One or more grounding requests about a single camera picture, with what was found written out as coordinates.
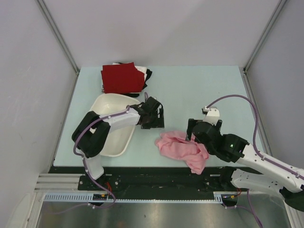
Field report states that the pink t shirt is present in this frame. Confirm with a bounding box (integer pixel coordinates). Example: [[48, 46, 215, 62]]
[[155, 131, 209, 175]]

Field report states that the white plastic bin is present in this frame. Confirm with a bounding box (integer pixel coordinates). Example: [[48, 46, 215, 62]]
[[91, 94, 140, 157]]

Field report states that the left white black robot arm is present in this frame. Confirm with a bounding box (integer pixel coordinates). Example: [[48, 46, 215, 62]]
[[72, 96, 164, 190]]

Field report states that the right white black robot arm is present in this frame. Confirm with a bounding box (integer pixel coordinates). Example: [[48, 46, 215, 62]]
[[186, 119, 304, 211]]

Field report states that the folded red t shirt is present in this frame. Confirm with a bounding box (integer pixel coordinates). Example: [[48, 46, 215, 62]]
[[101, 63, 145, 94]]

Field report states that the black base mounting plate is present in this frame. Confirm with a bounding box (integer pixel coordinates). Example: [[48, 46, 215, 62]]
[[49, 167, 247, 200]]

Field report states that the right aluminium side rail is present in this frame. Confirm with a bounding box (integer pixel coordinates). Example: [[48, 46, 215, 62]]
[[239, 67, 273, 156]]

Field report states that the white slotted cable duct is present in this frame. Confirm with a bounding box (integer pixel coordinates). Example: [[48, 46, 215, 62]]
[[44, 191, 224, 204]]

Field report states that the aluminium front rail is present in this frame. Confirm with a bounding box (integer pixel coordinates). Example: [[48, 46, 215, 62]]
[[35, 173, 82, 192]]

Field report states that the left aluminium frame post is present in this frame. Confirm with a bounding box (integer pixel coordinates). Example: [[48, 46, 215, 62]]
[[35, 0, 80, 76]]

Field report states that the aluminium frame post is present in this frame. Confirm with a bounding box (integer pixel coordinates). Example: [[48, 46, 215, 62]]
[[243, 0, 289, 74], [35, 0, 80, 76]]

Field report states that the right aluminium frame post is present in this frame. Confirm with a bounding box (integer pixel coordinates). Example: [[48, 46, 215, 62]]
[[243, 0, 289, 74]]

